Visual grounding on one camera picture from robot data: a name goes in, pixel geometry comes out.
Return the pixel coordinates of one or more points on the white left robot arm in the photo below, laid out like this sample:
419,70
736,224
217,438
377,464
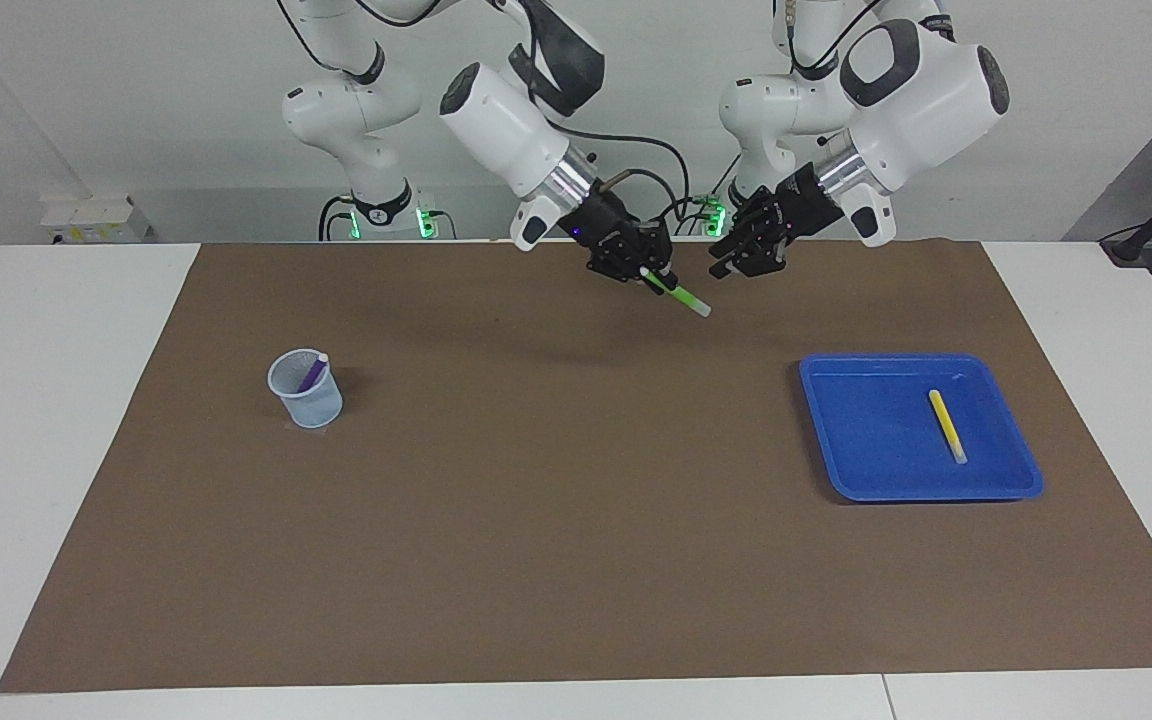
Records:
916,90

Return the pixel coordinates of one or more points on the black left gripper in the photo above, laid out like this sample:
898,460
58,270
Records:
804,205

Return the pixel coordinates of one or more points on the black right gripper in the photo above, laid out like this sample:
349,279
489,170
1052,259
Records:
611,230

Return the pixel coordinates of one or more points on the green pen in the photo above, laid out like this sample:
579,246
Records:
688,300

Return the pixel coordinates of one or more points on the blue plastic tray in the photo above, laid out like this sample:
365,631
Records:
866,440

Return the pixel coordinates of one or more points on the light blue mesh pen cup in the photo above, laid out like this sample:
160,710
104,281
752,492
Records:
311,405

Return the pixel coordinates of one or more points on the white power box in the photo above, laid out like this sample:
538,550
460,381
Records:
91,220

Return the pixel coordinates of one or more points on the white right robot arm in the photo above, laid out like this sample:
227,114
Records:
506,120

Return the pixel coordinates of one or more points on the yellow pen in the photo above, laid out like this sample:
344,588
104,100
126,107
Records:
946,425

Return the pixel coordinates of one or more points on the purple pen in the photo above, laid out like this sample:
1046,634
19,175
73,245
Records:
312,374

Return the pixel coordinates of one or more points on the brown table mat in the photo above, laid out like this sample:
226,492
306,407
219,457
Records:
576,520

